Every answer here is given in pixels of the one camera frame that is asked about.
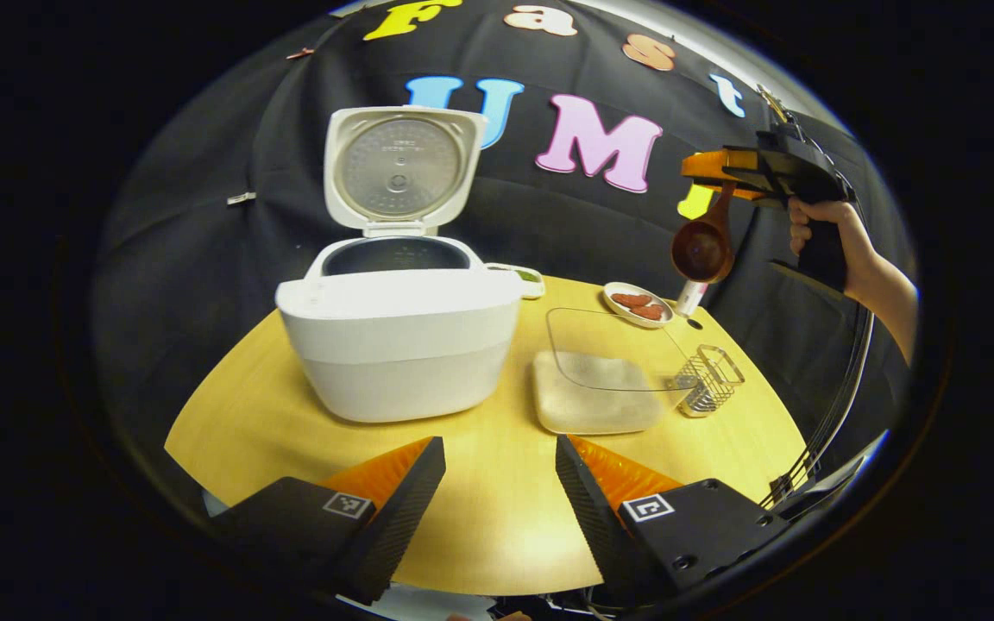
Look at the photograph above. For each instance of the white rice cooker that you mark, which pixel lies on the white rice cooker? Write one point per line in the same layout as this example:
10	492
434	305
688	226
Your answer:
393	362

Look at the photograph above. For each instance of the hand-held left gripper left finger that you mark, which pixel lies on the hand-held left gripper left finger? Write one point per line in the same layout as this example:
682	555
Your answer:
398	517

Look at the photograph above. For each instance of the white oval plate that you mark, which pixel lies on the white oval plate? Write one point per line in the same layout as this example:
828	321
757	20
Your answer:
613	306

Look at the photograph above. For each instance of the silver metal clip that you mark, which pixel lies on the silver metal clip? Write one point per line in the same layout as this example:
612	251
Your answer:
241	198

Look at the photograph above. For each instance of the white divided grain dish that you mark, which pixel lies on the white divided grain dish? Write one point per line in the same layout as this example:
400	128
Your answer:
530	278

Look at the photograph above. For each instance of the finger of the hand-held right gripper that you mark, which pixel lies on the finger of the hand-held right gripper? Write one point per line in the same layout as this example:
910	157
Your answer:
734	190
717	162

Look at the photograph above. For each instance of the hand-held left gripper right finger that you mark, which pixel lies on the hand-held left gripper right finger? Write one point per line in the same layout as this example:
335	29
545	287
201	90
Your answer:
596	522

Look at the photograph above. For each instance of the reddish brown meat piece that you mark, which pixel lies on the reddish brown meat piece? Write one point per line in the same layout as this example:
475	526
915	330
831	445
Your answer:
631	300
648	312

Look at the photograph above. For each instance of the red clip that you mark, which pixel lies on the red clip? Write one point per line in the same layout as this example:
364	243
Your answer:
300	53

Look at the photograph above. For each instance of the clear glass container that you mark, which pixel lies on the clear glass container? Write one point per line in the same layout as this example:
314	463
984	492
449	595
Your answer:
600	345

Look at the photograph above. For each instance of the clear bottle with pink label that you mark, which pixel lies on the clear bottle with pink label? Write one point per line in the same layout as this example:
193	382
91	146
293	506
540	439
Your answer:
690	297

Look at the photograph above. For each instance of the brown wooden spoon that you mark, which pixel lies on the brown wooden spoon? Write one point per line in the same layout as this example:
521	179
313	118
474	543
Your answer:
704	250

